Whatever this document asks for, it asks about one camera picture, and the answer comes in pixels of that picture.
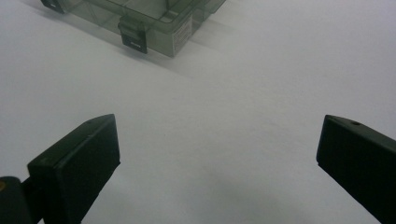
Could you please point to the clear grey compartment organizer box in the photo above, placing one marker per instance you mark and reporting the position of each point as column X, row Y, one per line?
column 146, row 23

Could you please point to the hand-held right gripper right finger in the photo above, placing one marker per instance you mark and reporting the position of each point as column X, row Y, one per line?
column 358, row 158

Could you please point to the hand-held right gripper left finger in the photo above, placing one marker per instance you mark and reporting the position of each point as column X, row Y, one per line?
column 77, row 165

